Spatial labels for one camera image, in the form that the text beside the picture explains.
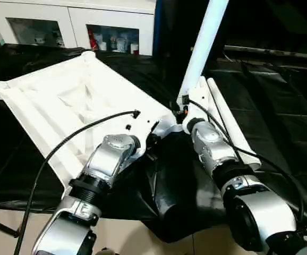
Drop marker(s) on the white plastic table leg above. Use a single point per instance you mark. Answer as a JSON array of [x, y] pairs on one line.
[[201, 87], [204, 42], [233, 127]]

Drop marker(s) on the white table top frame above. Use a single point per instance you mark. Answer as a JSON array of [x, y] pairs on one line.
[[63, 101]]

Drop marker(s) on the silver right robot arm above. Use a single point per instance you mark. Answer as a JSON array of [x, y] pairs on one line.
[[228, 170]]

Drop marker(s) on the black work mat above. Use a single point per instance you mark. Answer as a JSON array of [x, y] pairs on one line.
[[281, 117]]

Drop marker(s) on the white glass-door cabinet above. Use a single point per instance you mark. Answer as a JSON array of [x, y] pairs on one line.
[[68, 18]]

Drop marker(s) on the black metal rail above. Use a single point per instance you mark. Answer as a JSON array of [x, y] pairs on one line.
[[275, 51]]

